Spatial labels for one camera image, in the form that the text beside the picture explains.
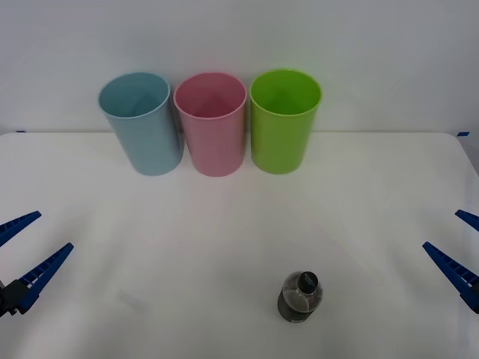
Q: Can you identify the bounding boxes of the dark plastic bottle black cap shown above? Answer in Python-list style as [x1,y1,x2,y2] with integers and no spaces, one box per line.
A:
[277,269,324,325]

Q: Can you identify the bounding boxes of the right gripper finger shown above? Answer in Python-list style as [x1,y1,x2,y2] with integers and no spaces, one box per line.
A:
[454,209,479,229]
[422,241,479,316]

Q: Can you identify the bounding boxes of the pale blue plastic bin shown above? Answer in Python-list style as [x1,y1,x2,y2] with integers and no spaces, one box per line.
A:
[97,71,184,177]

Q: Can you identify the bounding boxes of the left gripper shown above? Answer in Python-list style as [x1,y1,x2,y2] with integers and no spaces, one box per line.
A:
[0,210,75,319]

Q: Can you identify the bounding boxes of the pink plastic bin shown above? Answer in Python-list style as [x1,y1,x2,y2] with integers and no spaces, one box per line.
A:
[173,72,248,177]

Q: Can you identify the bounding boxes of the green plastic bin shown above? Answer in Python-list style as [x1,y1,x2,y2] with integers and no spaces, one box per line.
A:
[248,68,323,174]

